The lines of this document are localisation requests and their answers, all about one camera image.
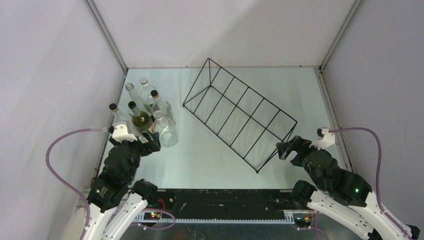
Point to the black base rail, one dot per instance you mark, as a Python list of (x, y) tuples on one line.
[(224, 206)]

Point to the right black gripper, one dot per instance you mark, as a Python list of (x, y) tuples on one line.
[(297, 144)]

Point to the tall clear champagne label bottle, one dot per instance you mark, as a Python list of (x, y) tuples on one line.
[(134, 96)]

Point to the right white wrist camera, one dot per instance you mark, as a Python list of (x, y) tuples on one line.
[(325, 139)]

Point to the dark green wine bottle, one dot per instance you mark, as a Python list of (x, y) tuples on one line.
[(141, 120)]

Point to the clear bottle white frosted label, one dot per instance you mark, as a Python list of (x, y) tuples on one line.
[(168, 135)]

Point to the black wire wine rack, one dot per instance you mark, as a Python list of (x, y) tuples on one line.
[(238, 115)]

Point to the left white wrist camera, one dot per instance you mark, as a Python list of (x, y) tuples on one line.
[(121, 131)]

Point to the short clear bottle white cap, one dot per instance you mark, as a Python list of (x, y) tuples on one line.
[(145, 92)]

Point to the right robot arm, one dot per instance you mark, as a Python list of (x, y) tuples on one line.
[(340, 194)]

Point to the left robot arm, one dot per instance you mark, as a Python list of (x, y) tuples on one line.
[(115, 197)]

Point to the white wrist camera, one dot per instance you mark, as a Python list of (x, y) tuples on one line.
[(121, 131), (325, 139)]

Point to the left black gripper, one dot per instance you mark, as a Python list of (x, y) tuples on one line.
[(154, 145)]

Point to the clear bottle cork stopper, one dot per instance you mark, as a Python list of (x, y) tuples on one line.
[(159, 104)]

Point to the clear bottle brown cork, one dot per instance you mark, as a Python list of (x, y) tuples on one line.
[(119, 117)]

